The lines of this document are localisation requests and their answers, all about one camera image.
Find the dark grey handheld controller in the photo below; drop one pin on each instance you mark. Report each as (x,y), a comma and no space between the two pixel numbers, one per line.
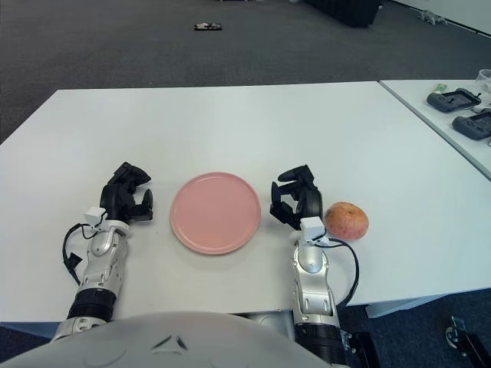
(473,125)
(445,102)

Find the red yellow apple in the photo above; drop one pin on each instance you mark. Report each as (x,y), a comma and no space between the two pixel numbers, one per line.
(347,220)

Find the grey white robot torso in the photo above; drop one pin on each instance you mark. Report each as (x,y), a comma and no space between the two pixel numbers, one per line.
(153,345)

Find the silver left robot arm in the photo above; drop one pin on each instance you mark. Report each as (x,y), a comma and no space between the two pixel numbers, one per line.
(103,260)

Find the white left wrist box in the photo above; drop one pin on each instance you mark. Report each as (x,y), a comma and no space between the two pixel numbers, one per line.
(94,216)

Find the small grey robot dog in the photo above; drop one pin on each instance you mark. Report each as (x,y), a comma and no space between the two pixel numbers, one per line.
(431,17)

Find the white table frame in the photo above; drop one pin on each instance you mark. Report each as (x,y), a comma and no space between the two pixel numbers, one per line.
(406,306)

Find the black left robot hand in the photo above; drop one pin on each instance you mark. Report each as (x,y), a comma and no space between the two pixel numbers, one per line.
(115,199)

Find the green paper packet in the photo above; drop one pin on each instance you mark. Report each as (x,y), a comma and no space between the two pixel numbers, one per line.
(441,88)

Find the clear plastic cup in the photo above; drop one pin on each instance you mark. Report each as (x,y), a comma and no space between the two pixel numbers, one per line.
(485,80)

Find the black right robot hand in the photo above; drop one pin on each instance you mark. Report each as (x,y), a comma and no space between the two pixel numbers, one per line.
(310,201)

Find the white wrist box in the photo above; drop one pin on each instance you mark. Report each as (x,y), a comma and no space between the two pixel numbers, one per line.
(94,216)
(311,228)

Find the small flat black item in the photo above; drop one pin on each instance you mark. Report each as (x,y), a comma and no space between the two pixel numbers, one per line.
(208,27)

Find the pink round plate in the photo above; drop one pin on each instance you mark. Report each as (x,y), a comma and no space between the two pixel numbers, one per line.
(215,214)

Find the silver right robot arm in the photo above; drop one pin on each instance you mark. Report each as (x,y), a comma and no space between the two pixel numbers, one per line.
(310,276)

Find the metal caster with black bar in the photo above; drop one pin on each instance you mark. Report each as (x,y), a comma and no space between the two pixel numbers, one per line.
(364,350)
(454,333)

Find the black furniture block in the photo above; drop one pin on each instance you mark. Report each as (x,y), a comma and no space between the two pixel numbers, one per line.
(345,11)

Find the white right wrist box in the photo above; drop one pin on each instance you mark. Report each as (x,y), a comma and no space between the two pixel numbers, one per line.
(311,228)

